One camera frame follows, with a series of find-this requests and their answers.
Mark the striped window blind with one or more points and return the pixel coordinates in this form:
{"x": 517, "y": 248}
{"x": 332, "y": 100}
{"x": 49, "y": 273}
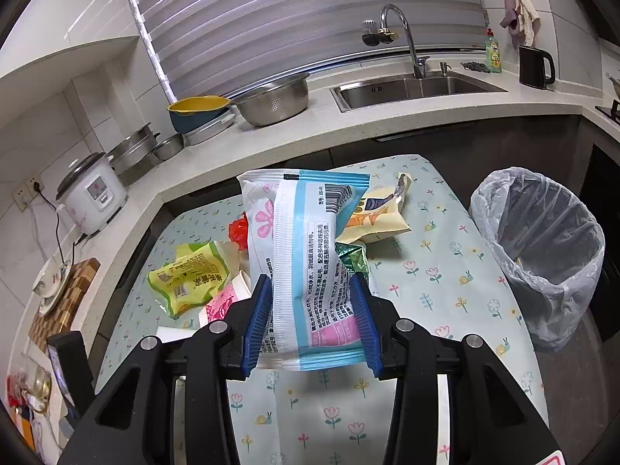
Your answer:
{"x": 222, "y": 47}

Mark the yellow green snack bag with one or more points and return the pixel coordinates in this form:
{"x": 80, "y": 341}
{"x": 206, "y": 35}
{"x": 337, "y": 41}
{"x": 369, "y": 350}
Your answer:
{"x": 198, "y": 274}

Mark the stacked steel pots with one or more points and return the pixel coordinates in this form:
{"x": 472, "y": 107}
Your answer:
{"x": 132, "y": 158}

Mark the green foil snack bag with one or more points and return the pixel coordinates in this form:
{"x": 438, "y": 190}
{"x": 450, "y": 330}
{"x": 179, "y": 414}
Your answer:
{"x": 354, "y": 258}

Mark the blue white pink snack wrapper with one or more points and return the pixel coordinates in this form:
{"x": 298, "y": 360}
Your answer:
{"x": 294, "y": 218}

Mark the hanging purple and beige cloths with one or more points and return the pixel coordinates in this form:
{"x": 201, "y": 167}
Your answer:
{"x": 522, "y": 21}

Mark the black gas stove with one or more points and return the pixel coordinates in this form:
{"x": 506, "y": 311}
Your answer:
{"x": 612, "y": 112}

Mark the yellow and blue colander bowl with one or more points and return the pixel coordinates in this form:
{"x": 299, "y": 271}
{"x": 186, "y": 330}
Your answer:
{"x": 191, "y": 113}

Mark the large steel mixing bowl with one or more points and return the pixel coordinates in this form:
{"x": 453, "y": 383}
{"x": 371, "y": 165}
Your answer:
{"x": 275, "y": 101}

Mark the small steel bowl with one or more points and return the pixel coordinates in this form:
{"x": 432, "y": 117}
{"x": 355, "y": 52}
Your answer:
{"x": 169, "y": 148}

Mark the beige orange snack bag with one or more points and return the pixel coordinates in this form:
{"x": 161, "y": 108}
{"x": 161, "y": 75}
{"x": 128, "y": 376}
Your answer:
{"x": 378, "y": 214}

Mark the white rice cooker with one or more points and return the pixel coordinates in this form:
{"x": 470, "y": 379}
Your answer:
{"x": 91, "y": 193}

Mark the dark scrubber by sink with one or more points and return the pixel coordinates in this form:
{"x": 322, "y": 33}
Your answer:
{"x": 476, "y": 66}

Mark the red plastic bag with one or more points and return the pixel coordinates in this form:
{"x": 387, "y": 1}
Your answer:
{"x": 238, "y": 232}

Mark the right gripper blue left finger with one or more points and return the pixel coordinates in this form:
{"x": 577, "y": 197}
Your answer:
{"x": 259, "y": 308}

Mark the green dish soap bottle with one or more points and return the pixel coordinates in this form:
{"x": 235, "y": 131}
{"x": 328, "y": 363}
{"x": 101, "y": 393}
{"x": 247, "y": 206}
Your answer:
{"x": 493, "y": 53}

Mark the stainless steel sink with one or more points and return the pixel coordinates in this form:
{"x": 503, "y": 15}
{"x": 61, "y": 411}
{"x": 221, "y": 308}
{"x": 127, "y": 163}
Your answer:
{"x": 406, "y": 87}

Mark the floral patterned tablecloth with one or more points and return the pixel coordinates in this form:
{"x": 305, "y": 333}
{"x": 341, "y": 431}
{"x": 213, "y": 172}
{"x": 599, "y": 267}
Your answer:
{"x": 327, "y": 407}

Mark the black electric kettle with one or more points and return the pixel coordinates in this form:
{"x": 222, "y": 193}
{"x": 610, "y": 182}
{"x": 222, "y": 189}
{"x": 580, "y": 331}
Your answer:
{"x": 536, "y": 67}

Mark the white box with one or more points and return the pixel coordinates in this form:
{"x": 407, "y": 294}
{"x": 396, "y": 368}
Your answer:
{"x": 169, "y": 334}

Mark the frying pan with lid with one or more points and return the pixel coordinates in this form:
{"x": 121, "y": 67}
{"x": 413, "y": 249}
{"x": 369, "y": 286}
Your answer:
{"x": 615, "y": 82}

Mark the pink patterned paper cup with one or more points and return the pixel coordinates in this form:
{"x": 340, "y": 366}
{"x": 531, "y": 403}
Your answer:
{"x": 217, "y": 308}

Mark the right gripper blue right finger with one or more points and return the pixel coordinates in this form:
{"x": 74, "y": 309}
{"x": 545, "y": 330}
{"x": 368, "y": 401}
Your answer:
{"x": 364, "y": 304}

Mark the wooden cutting board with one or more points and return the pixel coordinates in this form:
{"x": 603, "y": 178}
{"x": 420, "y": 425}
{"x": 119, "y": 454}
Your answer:
{"x": 59, "y": 318}

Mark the trash bin with plastic liner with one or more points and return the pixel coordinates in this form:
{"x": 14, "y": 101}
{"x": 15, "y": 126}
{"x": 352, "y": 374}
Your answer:
{"x": 548, "y": 245}

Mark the plate on cutting board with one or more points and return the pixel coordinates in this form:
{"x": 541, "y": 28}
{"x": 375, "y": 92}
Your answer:
{"x": 50, "y": 284}

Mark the chrome kitchen faucet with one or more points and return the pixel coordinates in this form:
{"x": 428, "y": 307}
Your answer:
{"x": 375, "y": 33}

